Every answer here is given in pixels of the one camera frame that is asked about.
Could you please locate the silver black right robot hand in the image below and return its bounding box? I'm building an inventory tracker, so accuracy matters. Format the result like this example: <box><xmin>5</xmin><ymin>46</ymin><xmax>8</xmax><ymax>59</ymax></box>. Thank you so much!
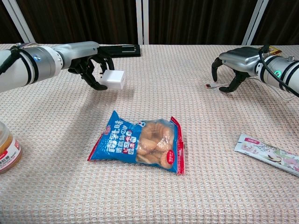
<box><xmin>211</xmin><ymin>47</ymin><xmax>262</xmax><ymax>94</ymax></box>

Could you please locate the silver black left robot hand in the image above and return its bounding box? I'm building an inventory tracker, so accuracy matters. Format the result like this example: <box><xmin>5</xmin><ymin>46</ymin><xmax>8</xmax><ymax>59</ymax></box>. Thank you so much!
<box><xmin>52</xmin><ymin>41</ymin><xmax>116</xmax><ymax>91</ymax></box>

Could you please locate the small white object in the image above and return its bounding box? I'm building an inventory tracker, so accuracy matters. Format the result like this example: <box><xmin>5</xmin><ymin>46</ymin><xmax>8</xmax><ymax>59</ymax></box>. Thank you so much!
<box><xmin>100</xmin><ymin>69</ymin><xmax>126</xmax><ymax>91</ymax></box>

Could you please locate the dark pleated curtain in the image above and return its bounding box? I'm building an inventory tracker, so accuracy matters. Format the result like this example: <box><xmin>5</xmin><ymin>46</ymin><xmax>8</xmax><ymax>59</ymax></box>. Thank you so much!
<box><xmin>0</xmin><ymin>0</ymin><xmax>299</xmax><ymax>46</ymax></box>

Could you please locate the yellow red small box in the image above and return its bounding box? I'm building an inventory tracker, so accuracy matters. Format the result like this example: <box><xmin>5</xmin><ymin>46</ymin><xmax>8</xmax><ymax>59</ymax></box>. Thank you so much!
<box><xmin>258</xmin><ymin>45</ymin><xmax>284</xmax><ymax>56</ymax></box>

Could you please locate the black folded stand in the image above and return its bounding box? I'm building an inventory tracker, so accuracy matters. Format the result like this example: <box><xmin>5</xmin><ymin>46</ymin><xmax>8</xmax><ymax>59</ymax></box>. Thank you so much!
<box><xmin>97</xmin><ymin>44</ymin><xmax>142</xmax><ymax>58</ymax></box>

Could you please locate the white floral sachet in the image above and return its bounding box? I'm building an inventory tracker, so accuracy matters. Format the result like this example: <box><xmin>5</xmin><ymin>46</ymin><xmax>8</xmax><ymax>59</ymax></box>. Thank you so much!
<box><xmin>234</xmin><ymin>134</ymin><xmax>299</xmax><ymax>177</ymax></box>

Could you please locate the blue snack bag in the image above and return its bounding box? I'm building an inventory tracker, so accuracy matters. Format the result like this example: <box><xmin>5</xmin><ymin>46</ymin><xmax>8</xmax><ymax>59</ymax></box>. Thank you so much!
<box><xmin>87</xmin><ymin>110</ymin><xmax>187</xmax><ymax>176</ymax></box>

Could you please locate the plastic jar with red label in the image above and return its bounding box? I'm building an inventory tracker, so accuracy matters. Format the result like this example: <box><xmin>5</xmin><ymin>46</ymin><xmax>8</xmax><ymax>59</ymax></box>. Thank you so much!
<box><xmin>0</xmin><ymin>121</ymin><xmax>23</xmax><ymax>175</ymax></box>

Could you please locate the beige woven tablecloth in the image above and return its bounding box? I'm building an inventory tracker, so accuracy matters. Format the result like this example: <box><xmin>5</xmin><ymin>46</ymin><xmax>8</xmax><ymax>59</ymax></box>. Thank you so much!
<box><xmin>0</xmin><ymin>43</ymin><xmax>299</xmax><ymax>224</ymax></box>

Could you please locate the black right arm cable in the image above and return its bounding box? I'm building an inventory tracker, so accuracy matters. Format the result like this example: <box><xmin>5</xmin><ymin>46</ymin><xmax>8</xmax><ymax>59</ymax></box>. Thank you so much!
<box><xmin>259</xmin><ymin>45</ymin><xmax>299</xmax><ymax>98</ymax></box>

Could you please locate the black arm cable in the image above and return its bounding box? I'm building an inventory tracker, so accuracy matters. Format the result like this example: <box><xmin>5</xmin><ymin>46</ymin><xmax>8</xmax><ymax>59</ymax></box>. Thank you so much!
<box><xmin>259</xmin><ymin>45</ymin><xmax>299</xmax><ymax>98</ymax></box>
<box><xmin>0</xmin><ymin>45</ymin><xmax>22</xmax><ymax>76</ymax></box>

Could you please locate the white frame post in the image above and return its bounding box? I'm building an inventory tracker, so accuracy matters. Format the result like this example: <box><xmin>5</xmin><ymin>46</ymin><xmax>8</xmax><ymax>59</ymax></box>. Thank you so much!
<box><xmin>135</xmin><ymin>0</ymin><xmax>150</xmax><ymax>45</ymax></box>
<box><xmin>6</xmin><ymin>0</ymin><xmax>40</xmax><ymax>44</ymax></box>
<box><xmin>241</xmin><ymin>0</ymin><xmax>270</xmax><ymax>46</ymax></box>

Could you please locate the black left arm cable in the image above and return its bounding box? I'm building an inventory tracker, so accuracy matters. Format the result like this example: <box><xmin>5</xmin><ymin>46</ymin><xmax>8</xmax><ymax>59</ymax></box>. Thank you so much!
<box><xmin>0</xmin><ymin>45</ymin><xmax>22</xmax><ymax>76</ymax></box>

